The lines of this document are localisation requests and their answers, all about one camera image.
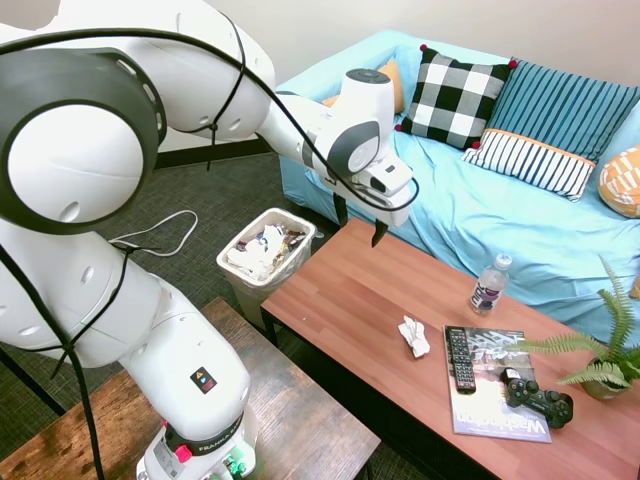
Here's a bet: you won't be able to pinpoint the green fern plant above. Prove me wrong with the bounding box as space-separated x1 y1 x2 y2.
505 254 640 391

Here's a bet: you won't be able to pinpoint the white tissue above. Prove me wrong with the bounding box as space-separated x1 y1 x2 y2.
397 315 432 359

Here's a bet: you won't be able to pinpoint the plain yellow pillow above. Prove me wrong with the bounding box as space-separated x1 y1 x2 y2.
321 59 406 114

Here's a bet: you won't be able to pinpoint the black TV remote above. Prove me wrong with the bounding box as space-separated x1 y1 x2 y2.
445 327 479 396

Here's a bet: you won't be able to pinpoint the blue striped pillow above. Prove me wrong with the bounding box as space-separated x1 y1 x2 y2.
482 58 640 164

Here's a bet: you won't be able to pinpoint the yellow white patterned pillow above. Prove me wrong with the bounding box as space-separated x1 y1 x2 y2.
598 144 640 219

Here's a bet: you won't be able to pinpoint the Washington magazine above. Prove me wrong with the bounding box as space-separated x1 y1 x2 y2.
443 324 554 445

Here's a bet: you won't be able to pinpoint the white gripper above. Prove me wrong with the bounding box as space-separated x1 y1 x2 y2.
323 172 413 250

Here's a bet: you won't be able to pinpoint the crumpled white paper trash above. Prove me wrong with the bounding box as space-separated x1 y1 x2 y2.
227 224 284 281

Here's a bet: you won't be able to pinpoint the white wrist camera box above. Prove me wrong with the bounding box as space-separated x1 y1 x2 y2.
357 158 415 200

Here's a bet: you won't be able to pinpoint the rustic wooden robot table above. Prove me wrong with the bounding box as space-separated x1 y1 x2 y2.
0 296 382 480

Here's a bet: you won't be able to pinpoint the translucent plastic trash bin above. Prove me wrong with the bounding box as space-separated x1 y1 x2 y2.
215 207 319 329

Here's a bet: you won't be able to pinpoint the black game controller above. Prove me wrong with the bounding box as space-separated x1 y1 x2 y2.
503 377 575 430

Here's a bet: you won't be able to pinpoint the white floor cable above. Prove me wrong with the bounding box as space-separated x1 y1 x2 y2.
109 209 199 259

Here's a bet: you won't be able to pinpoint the clear plastic drink bottle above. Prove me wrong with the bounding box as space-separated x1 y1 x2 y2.
468 252 513 316

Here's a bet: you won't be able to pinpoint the sofa with light blue cover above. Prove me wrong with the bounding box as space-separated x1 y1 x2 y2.
274 29 640 346

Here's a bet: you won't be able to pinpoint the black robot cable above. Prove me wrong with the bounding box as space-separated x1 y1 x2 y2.
0 27 420 480

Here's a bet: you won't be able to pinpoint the colourful snack wrappers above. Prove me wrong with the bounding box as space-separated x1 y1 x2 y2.
237 222 309 261

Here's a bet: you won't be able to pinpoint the olive plant pot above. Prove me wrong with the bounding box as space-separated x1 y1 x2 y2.
581 357 634 401

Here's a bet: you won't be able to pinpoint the reddish wooden coffee table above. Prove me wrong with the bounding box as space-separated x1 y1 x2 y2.
259 217 640 480

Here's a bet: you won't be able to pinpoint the black white checkered pillow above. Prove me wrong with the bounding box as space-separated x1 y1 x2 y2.
394 43 519 150

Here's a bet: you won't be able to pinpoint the white navy striped pillow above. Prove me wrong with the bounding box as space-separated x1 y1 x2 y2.
460 128 597 203

